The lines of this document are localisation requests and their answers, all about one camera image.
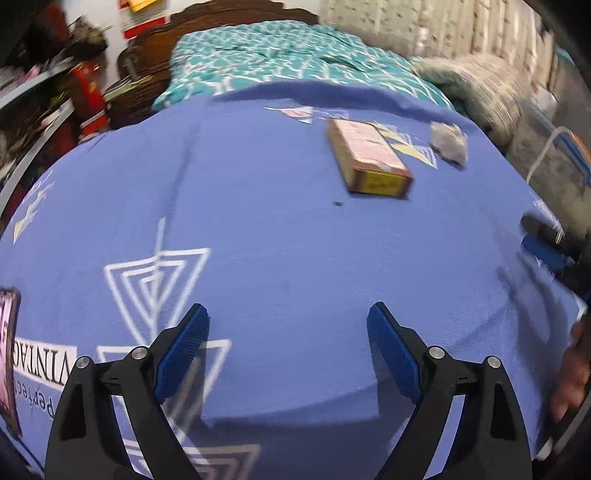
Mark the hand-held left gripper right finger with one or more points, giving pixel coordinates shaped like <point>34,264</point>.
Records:
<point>392,350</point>

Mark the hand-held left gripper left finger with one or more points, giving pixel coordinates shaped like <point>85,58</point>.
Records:
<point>182,350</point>

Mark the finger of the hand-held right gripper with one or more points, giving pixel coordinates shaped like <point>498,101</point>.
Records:
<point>547,254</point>

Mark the person's right hand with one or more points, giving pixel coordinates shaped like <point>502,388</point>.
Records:
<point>572,369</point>

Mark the blue printed blanket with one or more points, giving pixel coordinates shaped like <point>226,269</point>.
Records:
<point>277,254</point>

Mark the crumpled silver foil wrapper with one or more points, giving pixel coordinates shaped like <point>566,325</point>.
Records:
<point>448,141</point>

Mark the grey checked blanket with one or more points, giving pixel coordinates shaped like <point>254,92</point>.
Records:
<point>480,87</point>

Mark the pink and yellow cardboard box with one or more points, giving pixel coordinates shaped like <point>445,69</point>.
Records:
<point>369,147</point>

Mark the grey metal shelf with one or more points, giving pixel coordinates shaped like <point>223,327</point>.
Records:
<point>27,152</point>

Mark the beige leaf-print curtain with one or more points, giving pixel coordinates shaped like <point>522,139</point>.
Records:
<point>415,23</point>

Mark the red cardboard box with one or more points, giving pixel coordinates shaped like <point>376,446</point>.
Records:
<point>90,97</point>

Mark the carved wooden headboard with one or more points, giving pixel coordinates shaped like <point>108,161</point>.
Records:
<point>147,50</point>

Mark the teal patterned quilt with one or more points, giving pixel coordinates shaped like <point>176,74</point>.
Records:
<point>286,50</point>

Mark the red and yellow wall poster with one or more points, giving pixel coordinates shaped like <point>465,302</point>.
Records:
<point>143,23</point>

